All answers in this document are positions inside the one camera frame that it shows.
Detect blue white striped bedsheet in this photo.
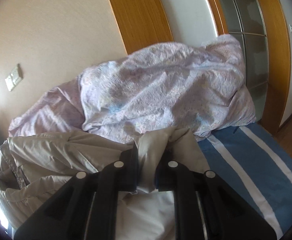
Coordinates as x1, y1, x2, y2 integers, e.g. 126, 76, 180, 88
198, 123, 292, 238

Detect white wall switch plate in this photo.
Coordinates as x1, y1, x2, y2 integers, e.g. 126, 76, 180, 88
5, 64, 23, 92

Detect beige quilted down jacket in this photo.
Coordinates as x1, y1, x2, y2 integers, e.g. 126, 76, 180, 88
0, 127, 209, 239

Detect pink floral duvet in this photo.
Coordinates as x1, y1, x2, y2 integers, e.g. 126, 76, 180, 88
8, 35, 255, 143

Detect wooden door frame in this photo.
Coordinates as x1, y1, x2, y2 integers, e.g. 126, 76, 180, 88
110, 0, 291, 134

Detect frosted glass door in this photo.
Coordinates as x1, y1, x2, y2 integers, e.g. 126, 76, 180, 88
219, 0, 269, 121

